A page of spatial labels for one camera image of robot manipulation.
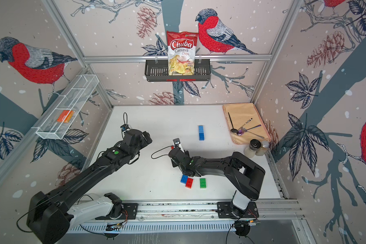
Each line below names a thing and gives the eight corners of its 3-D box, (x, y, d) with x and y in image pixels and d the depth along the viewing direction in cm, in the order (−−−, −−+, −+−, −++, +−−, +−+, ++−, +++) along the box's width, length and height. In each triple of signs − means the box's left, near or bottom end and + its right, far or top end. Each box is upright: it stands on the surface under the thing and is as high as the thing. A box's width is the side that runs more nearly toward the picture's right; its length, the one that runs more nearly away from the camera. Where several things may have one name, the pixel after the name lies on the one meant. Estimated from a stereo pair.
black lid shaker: (245, 157, 94) (251, 148, 84) (243, 149, 98) (249, 139, 88) (255, 157, 94) (263, 148, 84) (252, 149, 98) (259, 139, 88)
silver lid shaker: (253, 156, 93) (259, 148, 85) (257, 147, 97) (263, 139, 89) (259, 159, 92) (266, 151, 84) (263, 150, 96) (270, 142, 88)
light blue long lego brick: (199, 140, 102) (199, 138, 100) (198, 127, 109) (198, 125, 107) (204, 140, 102) (204, 138, 99) (203, 127, 109) (203, 125, 107)
